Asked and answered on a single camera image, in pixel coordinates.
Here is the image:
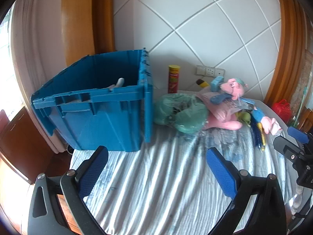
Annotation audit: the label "grey fluffy bunny keychain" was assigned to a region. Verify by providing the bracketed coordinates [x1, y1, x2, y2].
[105, 78, 125, 91]

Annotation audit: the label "pink pig plush blue shirt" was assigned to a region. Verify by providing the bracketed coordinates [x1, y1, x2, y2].
[251, 106, 282, 136]

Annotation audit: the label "red plastic bag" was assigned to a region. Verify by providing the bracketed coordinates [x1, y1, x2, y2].
[271, 99, 292, 124]

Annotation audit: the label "dark blue furry item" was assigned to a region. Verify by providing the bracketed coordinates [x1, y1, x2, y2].
[250, 117, 263, 149]

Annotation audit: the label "green ball toy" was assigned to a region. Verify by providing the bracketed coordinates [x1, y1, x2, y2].
[236, 111, 251, 126]

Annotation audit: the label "dark wooden nightstand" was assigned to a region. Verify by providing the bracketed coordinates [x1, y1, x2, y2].
[1, 108, 72, 184]

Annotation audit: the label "large pink plush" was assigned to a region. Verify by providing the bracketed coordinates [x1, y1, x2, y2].
[203, 114, 242, 130]

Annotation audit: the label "pink pig plush teal hat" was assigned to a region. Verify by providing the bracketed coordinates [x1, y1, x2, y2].
[220, 78, 248, 100]

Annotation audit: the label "teal small box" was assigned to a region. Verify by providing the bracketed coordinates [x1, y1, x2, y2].
[210, 76, 224, 92]

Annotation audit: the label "striped bed sheet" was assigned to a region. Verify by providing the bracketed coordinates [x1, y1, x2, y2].
[83, 125, 302, 234]

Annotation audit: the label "teal cushion in plastic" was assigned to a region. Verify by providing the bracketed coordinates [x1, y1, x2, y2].
[153, 93, 209, 134]

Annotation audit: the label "yellow black toy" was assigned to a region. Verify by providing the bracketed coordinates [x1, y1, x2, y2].
[196, 79, 209, 88]

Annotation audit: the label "blue plastic storage crate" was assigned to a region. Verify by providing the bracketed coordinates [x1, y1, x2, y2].
[31, 49, 153, 152]

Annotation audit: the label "red yellow chips can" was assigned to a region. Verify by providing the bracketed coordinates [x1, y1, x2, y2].
[168, 65, 180, 93]

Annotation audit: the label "white curtain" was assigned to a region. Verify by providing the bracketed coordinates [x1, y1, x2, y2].
[11, 0, 66, 154]

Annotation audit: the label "white wall sockets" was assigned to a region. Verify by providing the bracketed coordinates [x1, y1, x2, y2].
[196, 65, 226, 78]

